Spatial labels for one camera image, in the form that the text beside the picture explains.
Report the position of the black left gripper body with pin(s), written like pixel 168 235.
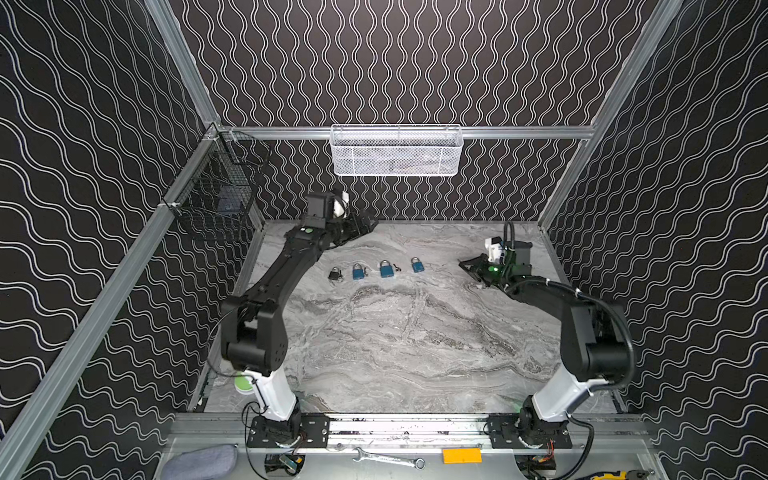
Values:
pixel 349 225

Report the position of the yellow black tool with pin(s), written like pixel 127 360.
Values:
pixel 635 474

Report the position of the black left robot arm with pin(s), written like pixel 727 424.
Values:
pixel 253 334

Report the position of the aluminium corner frame post left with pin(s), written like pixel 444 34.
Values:
pixel 170 30

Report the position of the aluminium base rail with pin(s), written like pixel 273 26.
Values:
pixel 397 433

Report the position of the black wire mesh basket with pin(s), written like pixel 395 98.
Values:
pixel 219 202

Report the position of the aluminium corner frame post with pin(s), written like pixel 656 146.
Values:
pixel 170 30
pixel 647 42

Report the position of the yellow block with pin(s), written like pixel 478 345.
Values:
pixel 461 456

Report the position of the silver combination wrench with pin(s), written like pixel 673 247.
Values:
pixel 363 455

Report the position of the aluminium corner frame post right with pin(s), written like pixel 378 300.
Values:
pixel 647 42

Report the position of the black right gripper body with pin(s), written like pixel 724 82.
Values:
pixel 486 270

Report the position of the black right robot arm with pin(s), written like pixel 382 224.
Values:
pixel 596 350

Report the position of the aluminium left side bar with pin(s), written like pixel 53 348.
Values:
pixel 39 413

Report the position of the aluminium back crossbar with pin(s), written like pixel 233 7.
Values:
pixel 412 130

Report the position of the white wire mesh basket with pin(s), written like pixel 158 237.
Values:
pixel 402 156

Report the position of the grey cloth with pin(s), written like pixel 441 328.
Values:
pixel 204 464

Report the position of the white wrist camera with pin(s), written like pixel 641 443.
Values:
pixel 494 249
pixel 341 202

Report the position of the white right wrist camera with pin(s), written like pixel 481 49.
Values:
pixel 494 249

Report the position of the green push button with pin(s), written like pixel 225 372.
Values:
pixel 243 384

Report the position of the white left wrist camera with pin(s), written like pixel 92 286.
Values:
pixel 341 202

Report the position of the blue padlock front large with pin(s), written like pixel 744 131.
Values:
pixel 387 269

